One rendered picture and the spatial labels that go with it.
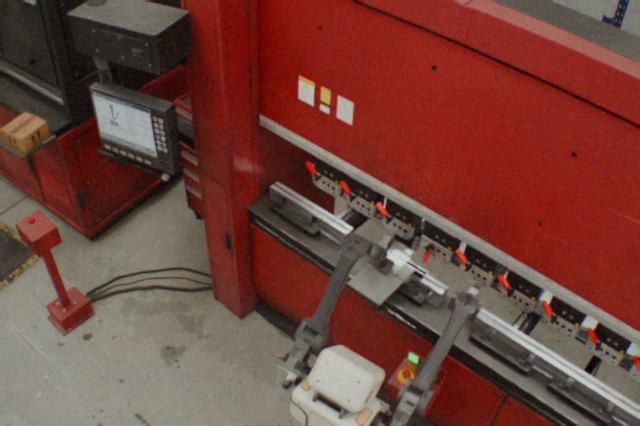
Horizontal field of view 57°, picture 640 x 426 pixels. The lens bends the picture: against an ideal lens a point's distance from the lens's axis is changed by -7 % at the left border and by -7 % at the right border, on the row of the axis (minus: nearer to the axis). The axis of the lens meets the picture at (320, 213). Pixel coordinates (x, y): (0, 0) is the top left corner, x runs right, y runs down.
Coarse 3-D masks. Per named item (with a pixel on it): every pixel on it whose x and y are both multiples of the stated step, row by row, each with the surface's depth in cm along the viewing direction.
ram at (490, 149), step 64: (320, 0) 235; (320, 64) 254; (384, 64) 231; (448, 64) 211; (320, 128) 274; (384, 128) 248; (448, 128) 226; (512, 128) 207; (576, 128) 190; (384, 192) 268; (448, 192) 243; (512, 192) 221; (576, 192) 202; (512, 256) 237; (576, 256) 216
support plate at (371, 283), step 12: (360, 276) 281; (372, 276) 282; (384, 276) 282; (408, 276) 282; (360, 288) 276; (372, 288) 277; (384, 288) 277; (396, 288) 277; (372, 300) 272; (384, 300) 272
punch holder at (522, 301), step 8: (512, 272) 241; (512, 280) 243; (520, 280) 240; (528, 280) 237; (512, 288) 245; (520, 288) 242; (528, 288) 239; (536, 288) 236; (504, 296) 251; (512, 296) 247; (520, 296) 244; (528, 296) 242; (536, 296) 239; (512, 304) 249; (520, 304) 246; (528, 304) 244; (536, 304) 249; (528, 312) 246
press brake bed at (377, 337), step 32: (256, 224) 332; (256, 256) 350; (288, 256) 327; (288, 288) 344; (320, 288) 322; (288, 320) 379; (352, 320) 317; (384, 320) 298; (320, 352) 364; (384, 352) 313; (416, 352) 294; (448, 352) 277; (384, 384) 337; (448, 384) 290; (480, 384) 273; (416, 416) 335; (448, 416) 304; (480, 416) 286; (512, 416) 270; (544, 416) 255
